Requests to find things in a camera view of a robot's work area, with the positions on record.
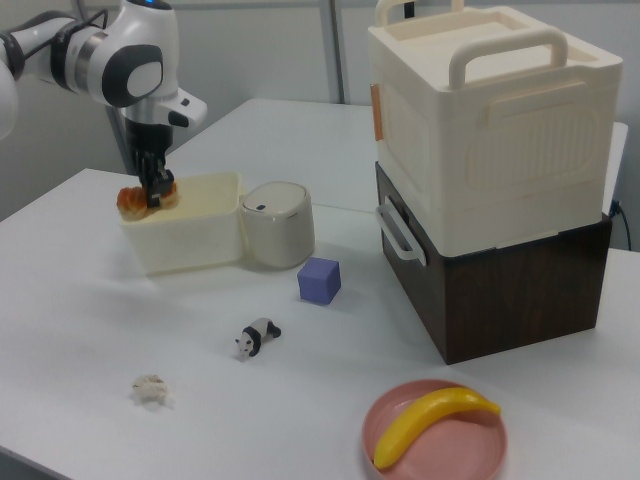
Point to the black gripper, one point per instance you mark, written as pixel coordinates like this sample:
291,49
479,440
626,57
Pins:
148,137

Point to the orange glazed bread loaf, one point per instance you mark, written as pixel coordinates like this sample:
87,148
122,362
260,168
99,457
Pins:
132,202

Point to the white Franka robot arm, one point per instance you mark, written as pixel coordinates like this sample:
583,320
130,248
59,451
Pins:
115,65

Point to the cream plastic basket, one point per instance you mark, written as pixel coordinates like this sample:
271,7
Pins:
190,235

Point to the white lidded trash can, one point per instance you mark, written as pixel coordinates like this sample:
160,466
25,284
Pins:
280,230

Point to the panda figurine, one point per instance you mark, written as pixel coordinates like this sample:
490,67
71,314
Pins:
256,336

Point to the purple cube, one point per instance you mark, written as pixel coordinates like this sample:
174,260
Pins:
318,281

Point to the small white figurine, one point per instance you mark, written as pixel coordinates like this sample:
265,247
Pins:
148,389

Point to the yellow banana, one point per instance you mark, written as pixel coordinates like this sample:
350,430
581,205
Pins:
425,420

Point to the dark brown wooden box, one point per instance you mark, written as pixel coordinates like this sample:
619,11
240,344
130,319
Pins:
515,300

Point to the pink plate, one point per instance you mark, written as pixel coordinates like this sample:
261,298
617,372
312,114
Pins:
450,440

